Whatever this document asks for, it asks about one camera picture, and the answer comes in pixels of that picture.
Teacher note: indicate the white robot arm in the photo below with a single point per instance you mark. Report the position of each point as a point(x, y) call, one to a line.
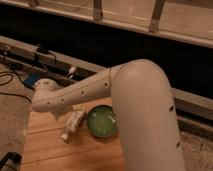
point(143, 101)

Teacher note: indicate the green ceramic bowl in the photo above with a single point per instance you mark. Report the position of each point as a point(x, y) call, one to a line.
point(101, 121)

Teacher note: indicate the white plastic bottle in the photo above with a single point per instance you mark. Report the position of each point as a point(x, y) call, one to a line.
point(72, 123)

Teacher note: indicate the white plug connector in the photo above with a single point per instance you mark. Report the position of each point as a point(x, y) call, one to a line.
point(71, 72)

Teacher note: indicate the black power adapter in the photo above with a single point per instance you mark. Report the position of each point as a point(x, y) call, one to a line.
point(42, 50)

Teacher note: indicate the blue device on floor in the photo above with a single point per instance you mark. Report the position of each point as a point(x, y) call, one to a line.
point(30, 80)

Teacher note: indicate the wooden cutting board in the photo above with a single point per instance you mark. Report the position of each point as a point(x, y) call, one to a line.
point(44, 150)

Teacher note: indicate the black clamp at corner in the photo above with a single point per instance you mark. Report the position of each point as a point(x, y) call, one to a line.
point(13, 156)

